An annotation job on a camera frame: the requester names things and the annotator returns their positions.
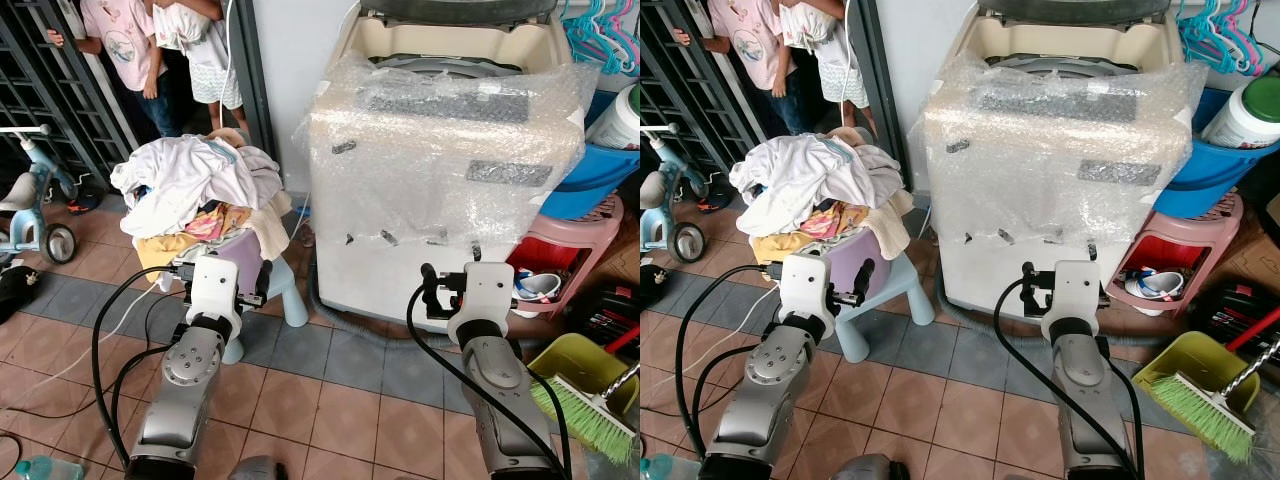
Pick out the white top-load washing machine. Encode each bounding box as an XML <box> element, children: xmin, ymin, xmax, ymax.
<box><xmin>308</xmin><ymin>0</ymin><xmax>601</xmax><ymax>333</ymax></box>
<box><xmin>925</xmin><ymin>0</ymin><xmax>1206</xmax><ymax>327</ymax></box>

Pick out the pink plastic clothes hanger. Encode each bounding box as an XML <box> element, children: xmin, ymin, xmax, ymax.
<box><xmin>600</xmin><ymin>0</ymin><xmax>641</xmax><ymax>73</ymax></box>
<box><xmin>1215</xmin><ymin>0</ymin><xmax>1264</xmax><ymax>74</ymax></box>

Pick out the teal plastic clothes hanger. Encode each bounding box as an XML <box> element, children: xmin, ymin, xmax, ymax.
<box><xmin>1177</xmin><ymin>0</ymin><xmax>1237</xmax><ymax>74</ymax></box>
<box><xmin>562</xmin><ymin>0</ymin><xmax>617</xmax><ymax>73</ymax></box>

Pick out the light blue plastic stool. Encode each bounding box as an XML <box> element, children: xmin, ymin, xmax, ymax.
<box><xmin>218</xmin><ymin>254</ymin><xmax>310</xmax><ymax>367</ymax></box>
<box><xmin>834</xmin><ymin>251</ymin><xmax>937</xmax><ymax>365</ymax></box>

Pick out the yellow cloth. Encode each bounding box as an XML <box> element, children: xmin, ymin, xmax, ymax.
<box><xmin>134</xmin><ymin>232</ymin><xmax>203</xmax><ymax>273</ymax></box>
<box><xmin>750</xmin><ymin>231</ymin><xmax>817</xmax><ymax>267</ymax></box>

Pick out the purple laundry basket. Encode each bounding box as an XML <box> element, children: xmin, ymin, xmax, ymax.
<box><xmin>822</xmin><ymin>231</ymin><xmax>888</xmax><ymax>303</ymax></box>
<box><xmin>205</xmin><ymin>229</ymin><xmax>268</xmax><ymax>303</ymax></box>

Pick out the cream towel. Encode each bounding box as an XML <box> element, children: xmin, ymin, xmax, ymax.
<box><xmin>244</xmin><ymin>198</ymin><xmax>294</xmax><ymax>262</ymax></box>
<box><xmin>864</xmin><ymin>194</ymin><xmax>914</xmax><ymax>262</ymax></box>

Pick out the colourful printed garment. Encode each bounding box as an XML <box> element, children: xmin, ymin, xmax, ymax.
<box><xmin>183</xmin><ymin>204</ymin><xmax>253</xmax><ymax>242</ymax></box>
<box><xmin>800</xmin><ymin>202</ymin><xmax>872</xmax><ymax>241</ymax></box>

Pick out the white bowl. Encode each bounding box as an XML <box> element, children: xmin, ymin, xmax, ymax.
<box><xmin>514</xmin><ymin>269</ymin><xmax>564</xmax><ymax>305</ymax></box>
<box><xmin>1124</xmin><ymin>267</ymin><xmax>1187</xmax><ymax>302</ymax></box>

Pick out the red plastic container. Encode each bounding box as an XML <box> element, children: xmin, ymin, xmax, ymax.
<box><xmin>1114</xmin><ymin>234</ymin><xmax>1193</xmax><ymax>283</ymax></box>
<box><xmin>508</xmin><ymin>237</ymin><xmax>578</xmax><ymax>292</ymax></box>

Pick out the white crumpled garment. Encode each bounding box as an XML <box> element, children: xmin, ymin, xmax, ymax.
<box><xmin>110</xmin><ymin>135</ymin><xmax>283</xmax><ymax>241</ymax></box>
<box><xmin>728</xmin><ymin>133</ymin><xmax>906</xmax><ymax>239</ymax></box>

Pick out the clear bubble wrap sheet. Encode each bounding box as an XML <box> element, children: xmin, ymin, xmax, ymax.
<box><xmin>293</xmin><ymin>50</ymin><xmax>601</xmax><ymax>251</ymax></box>
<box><xmin>908</xmin><ymin>50</ymin><xmax>1209</xmax><ymax>249</ymax></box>

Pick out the black bag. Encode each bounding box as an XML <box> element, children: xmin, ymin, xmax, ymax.
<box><xmin>0</xmin><ymin>262</ymin><xmax>44</xmax><ymax>324</ymax></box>
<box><xmin>640</xmin><ymin>262</ymin><xmax>674</xmax><ymax>312</ymax></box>

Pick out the light blue child tricycle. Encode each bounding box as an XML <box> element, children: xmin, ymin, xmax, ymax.
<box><xmin>0</xmin><ymin>125</ymin><xmax>79</xmax><ymax>267</ymax></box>
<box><xmin>640</xmin><ymin>125</ymin><xmax>710</xmax><ymax>265</ymax></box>

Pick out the yellow-green dustpan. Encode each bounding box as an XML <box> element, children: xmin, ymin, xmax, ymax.
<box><xmin>525</xmin><ymin>333</ymin><xmax>641</xmax><ymax>427</ymax></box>
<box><xmin>1132</xmin><ymin>330</ymin><xmax>1264</xmax><ymax>417</ymax></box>

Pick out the pink plastic basket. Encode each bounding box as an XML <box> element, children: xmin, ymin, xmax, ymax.
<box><xmin>1105</xmin><ymin>192</ymin><xmax>1247</xmax><ymax>314</ymax></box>
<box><xmin>505</xmin><ymin>194</ymin><xmax>627</xmax><ymax>320</ymax></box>

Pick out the black and red case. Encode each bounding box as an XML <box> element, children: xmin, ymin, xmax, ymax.
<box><xmin>1189</xmin><ymin>279</ymin><xmax>1280</xmax><ymax>347</ymax></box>
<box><xmin>577</xmin><ymin>284</ymin><xmax>641</xmax><ymax>352</ymax></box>

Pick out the grey robot leg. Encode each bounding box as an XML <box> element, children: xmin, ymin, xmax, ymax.
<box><xmin>832</xmin><ymin>453</ymin><xmax>912</xmax><ymax>480</ymax></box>
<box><xmin>228</xmin><ymin>455</ymin><xmax>292</xmax><ymax>480</ymax></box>

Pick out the silver twisted metal rod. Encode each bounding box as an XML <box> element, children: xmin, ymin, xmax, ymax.
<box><xmin>598</xmin><ymin>362</ymin><xmax>641</xmax><ymax>404</ymax></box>
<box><xmin>1221</xmin><ymin>338</ymin><xmax>1280</xmax><ymax>402</ymax></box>

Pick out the blue plastic basin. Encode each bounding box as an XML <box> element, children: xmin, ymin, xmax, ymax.
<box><xmin>1152</xmin><ymin>87</ymin><xmax>1280</xmax><ymax>220</ymax></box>
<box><xmin>540</xmin><ymin>90</ymin><xmax>641</xmax><ymax>222</ymax></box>

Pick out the black metal gate grille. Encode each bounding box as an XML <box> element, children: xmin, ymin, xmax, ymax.
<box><xmin>640</xmin><ymin>0</ymin><xmax>773</xmax><ymax>193</ymax></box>
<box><xmin>0</xmin><ymin>0</ymin><xmax>137</xmax><ymax>193</ymax></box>

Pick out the brown cardboard box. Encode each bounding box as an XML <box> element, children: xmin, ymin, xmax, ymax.
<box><xmin>1232</xmin><ymin>196</ymin><xmax>1280</xmax><ymax>293</ymax></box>

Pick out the white jar green lid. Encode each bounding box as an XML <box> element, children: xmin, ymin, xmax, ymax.
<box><xmin>585</xmin><ymin>84</ymin><xmax>641</xmax><ymax>152</ymax></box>
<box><xmin>1200</xmin><ymin>75</ymin><xmax>1280</xmax><ymax>152</ymax></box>

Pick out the clear plastic water bottle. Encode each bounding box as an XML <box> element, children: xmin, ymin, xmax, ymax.
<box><xmin>12</xmin><ymin>455</ymin><xmax>87</xmax><ymax>480</ymax></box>
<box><xmin>640</xmin><ymin>453</ymin><xmax>702</xmax><ymax>480</ymax></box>

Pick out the child in white dress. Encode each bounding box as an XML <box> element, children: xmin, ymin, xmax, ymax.
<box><xmin>152</xmin><ymin>0</ymin><xmax>247</xmax><ymax>133</ymax></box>
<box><xmin>780</xmin><ymin>0</ymin><xmax>882</xmax><ymax>138</ymax></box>

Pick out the child in pink shirt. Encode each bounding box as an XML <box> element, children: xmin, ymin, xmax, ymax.
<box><xmin>45</xmin><ymin>0</ymin><xmax>183</xmax><ymax>139</ymax></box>
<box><xmin>672</xmin><ymin>0</ymin><xmax>813</xmax><ymax>137</ymax></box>

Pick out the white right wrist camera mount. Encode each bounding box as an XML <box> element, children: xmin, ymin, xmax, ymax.
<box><xmin>1040</xmin><ymin>261</ymin><xmax>1101</xmax><ymax>343</ymax></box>
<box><xmin>446</xmin><ymin>262</ymin><xmax>517</xmax><ymax>348</ymax></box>

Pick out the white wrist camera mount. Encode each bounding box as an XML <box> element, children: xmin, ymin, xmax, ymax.
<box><xmin>778</xmin><ymin>252</ymin><xmax>837</xmax><ymax>339</ymax></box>
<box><xmin>185</xmin><ymin>254</ymin><xmax>244</xmax><ymax>336</ymax></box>
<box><xmin>1040</xmin><ymin>261</ymin><xmax>1101</xmax><ymax>343</ymax></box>
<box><xmin>446</xmin><ymin>262</ymin><xmax>517</xmax><ymax>348</ymax></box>

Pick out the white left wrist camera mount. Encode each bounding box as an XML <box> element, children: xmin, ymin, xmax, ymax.
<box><xmin>778</xmin><ymin>252</ymin><xmax>837</xmax><ymax>339</ymax></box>
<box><xmin>185</xmin><ymin>254</ymin><xmax>244</xmax><ymax>336</ymax></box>

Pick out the white floor cable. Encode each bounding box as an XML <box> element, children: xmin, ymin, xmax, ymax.
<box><xmin>0</xmin><ymin>284</ymin><xmax>167</xmax><ymax>413</ymax></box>
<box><xmin>733</xmin><ymin>284</ymin><xmax>782</xmax><ymax>349</ymax></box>

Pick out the grey corrugated drain hose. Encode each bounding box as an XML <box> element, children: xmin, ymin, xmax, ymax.
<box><xmin>933</xmin><ymin>270</ymin><xmax>1043</xmax><ymax>338</ymax></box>

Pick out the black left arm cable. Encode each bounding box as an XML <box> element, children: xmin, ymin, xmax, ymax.
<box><xmin>675</xmin><ymin>262</ymin><xmax>783</xmax><ymax>469</ymax></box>
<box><xmin>91</xmin><ymin>265</ymin><xmax>191</xmax><ymax>469</ymax></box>

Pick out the green broom red handle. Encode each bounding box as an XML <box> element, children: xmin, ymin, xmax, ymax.
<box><xmin>528</xmin><ymin>324</ymin><xmax>641</xmax><ymax>467</ymax></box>
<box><xmin>1145</xmin><ymin>305</ymin><xmax>1280</xmax><ymax>464</ymax></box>

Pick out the dark grey door frame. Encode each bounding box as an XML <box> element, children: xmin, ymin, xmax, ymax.
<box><xmin>850</xmin><ymin>0</ymin><xmax>907</xmax><ymax>163</ymax></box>
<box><xmin>224</xmin><ymin>0</ymin><xmax>280</xmax><ymax>163</ymax></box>

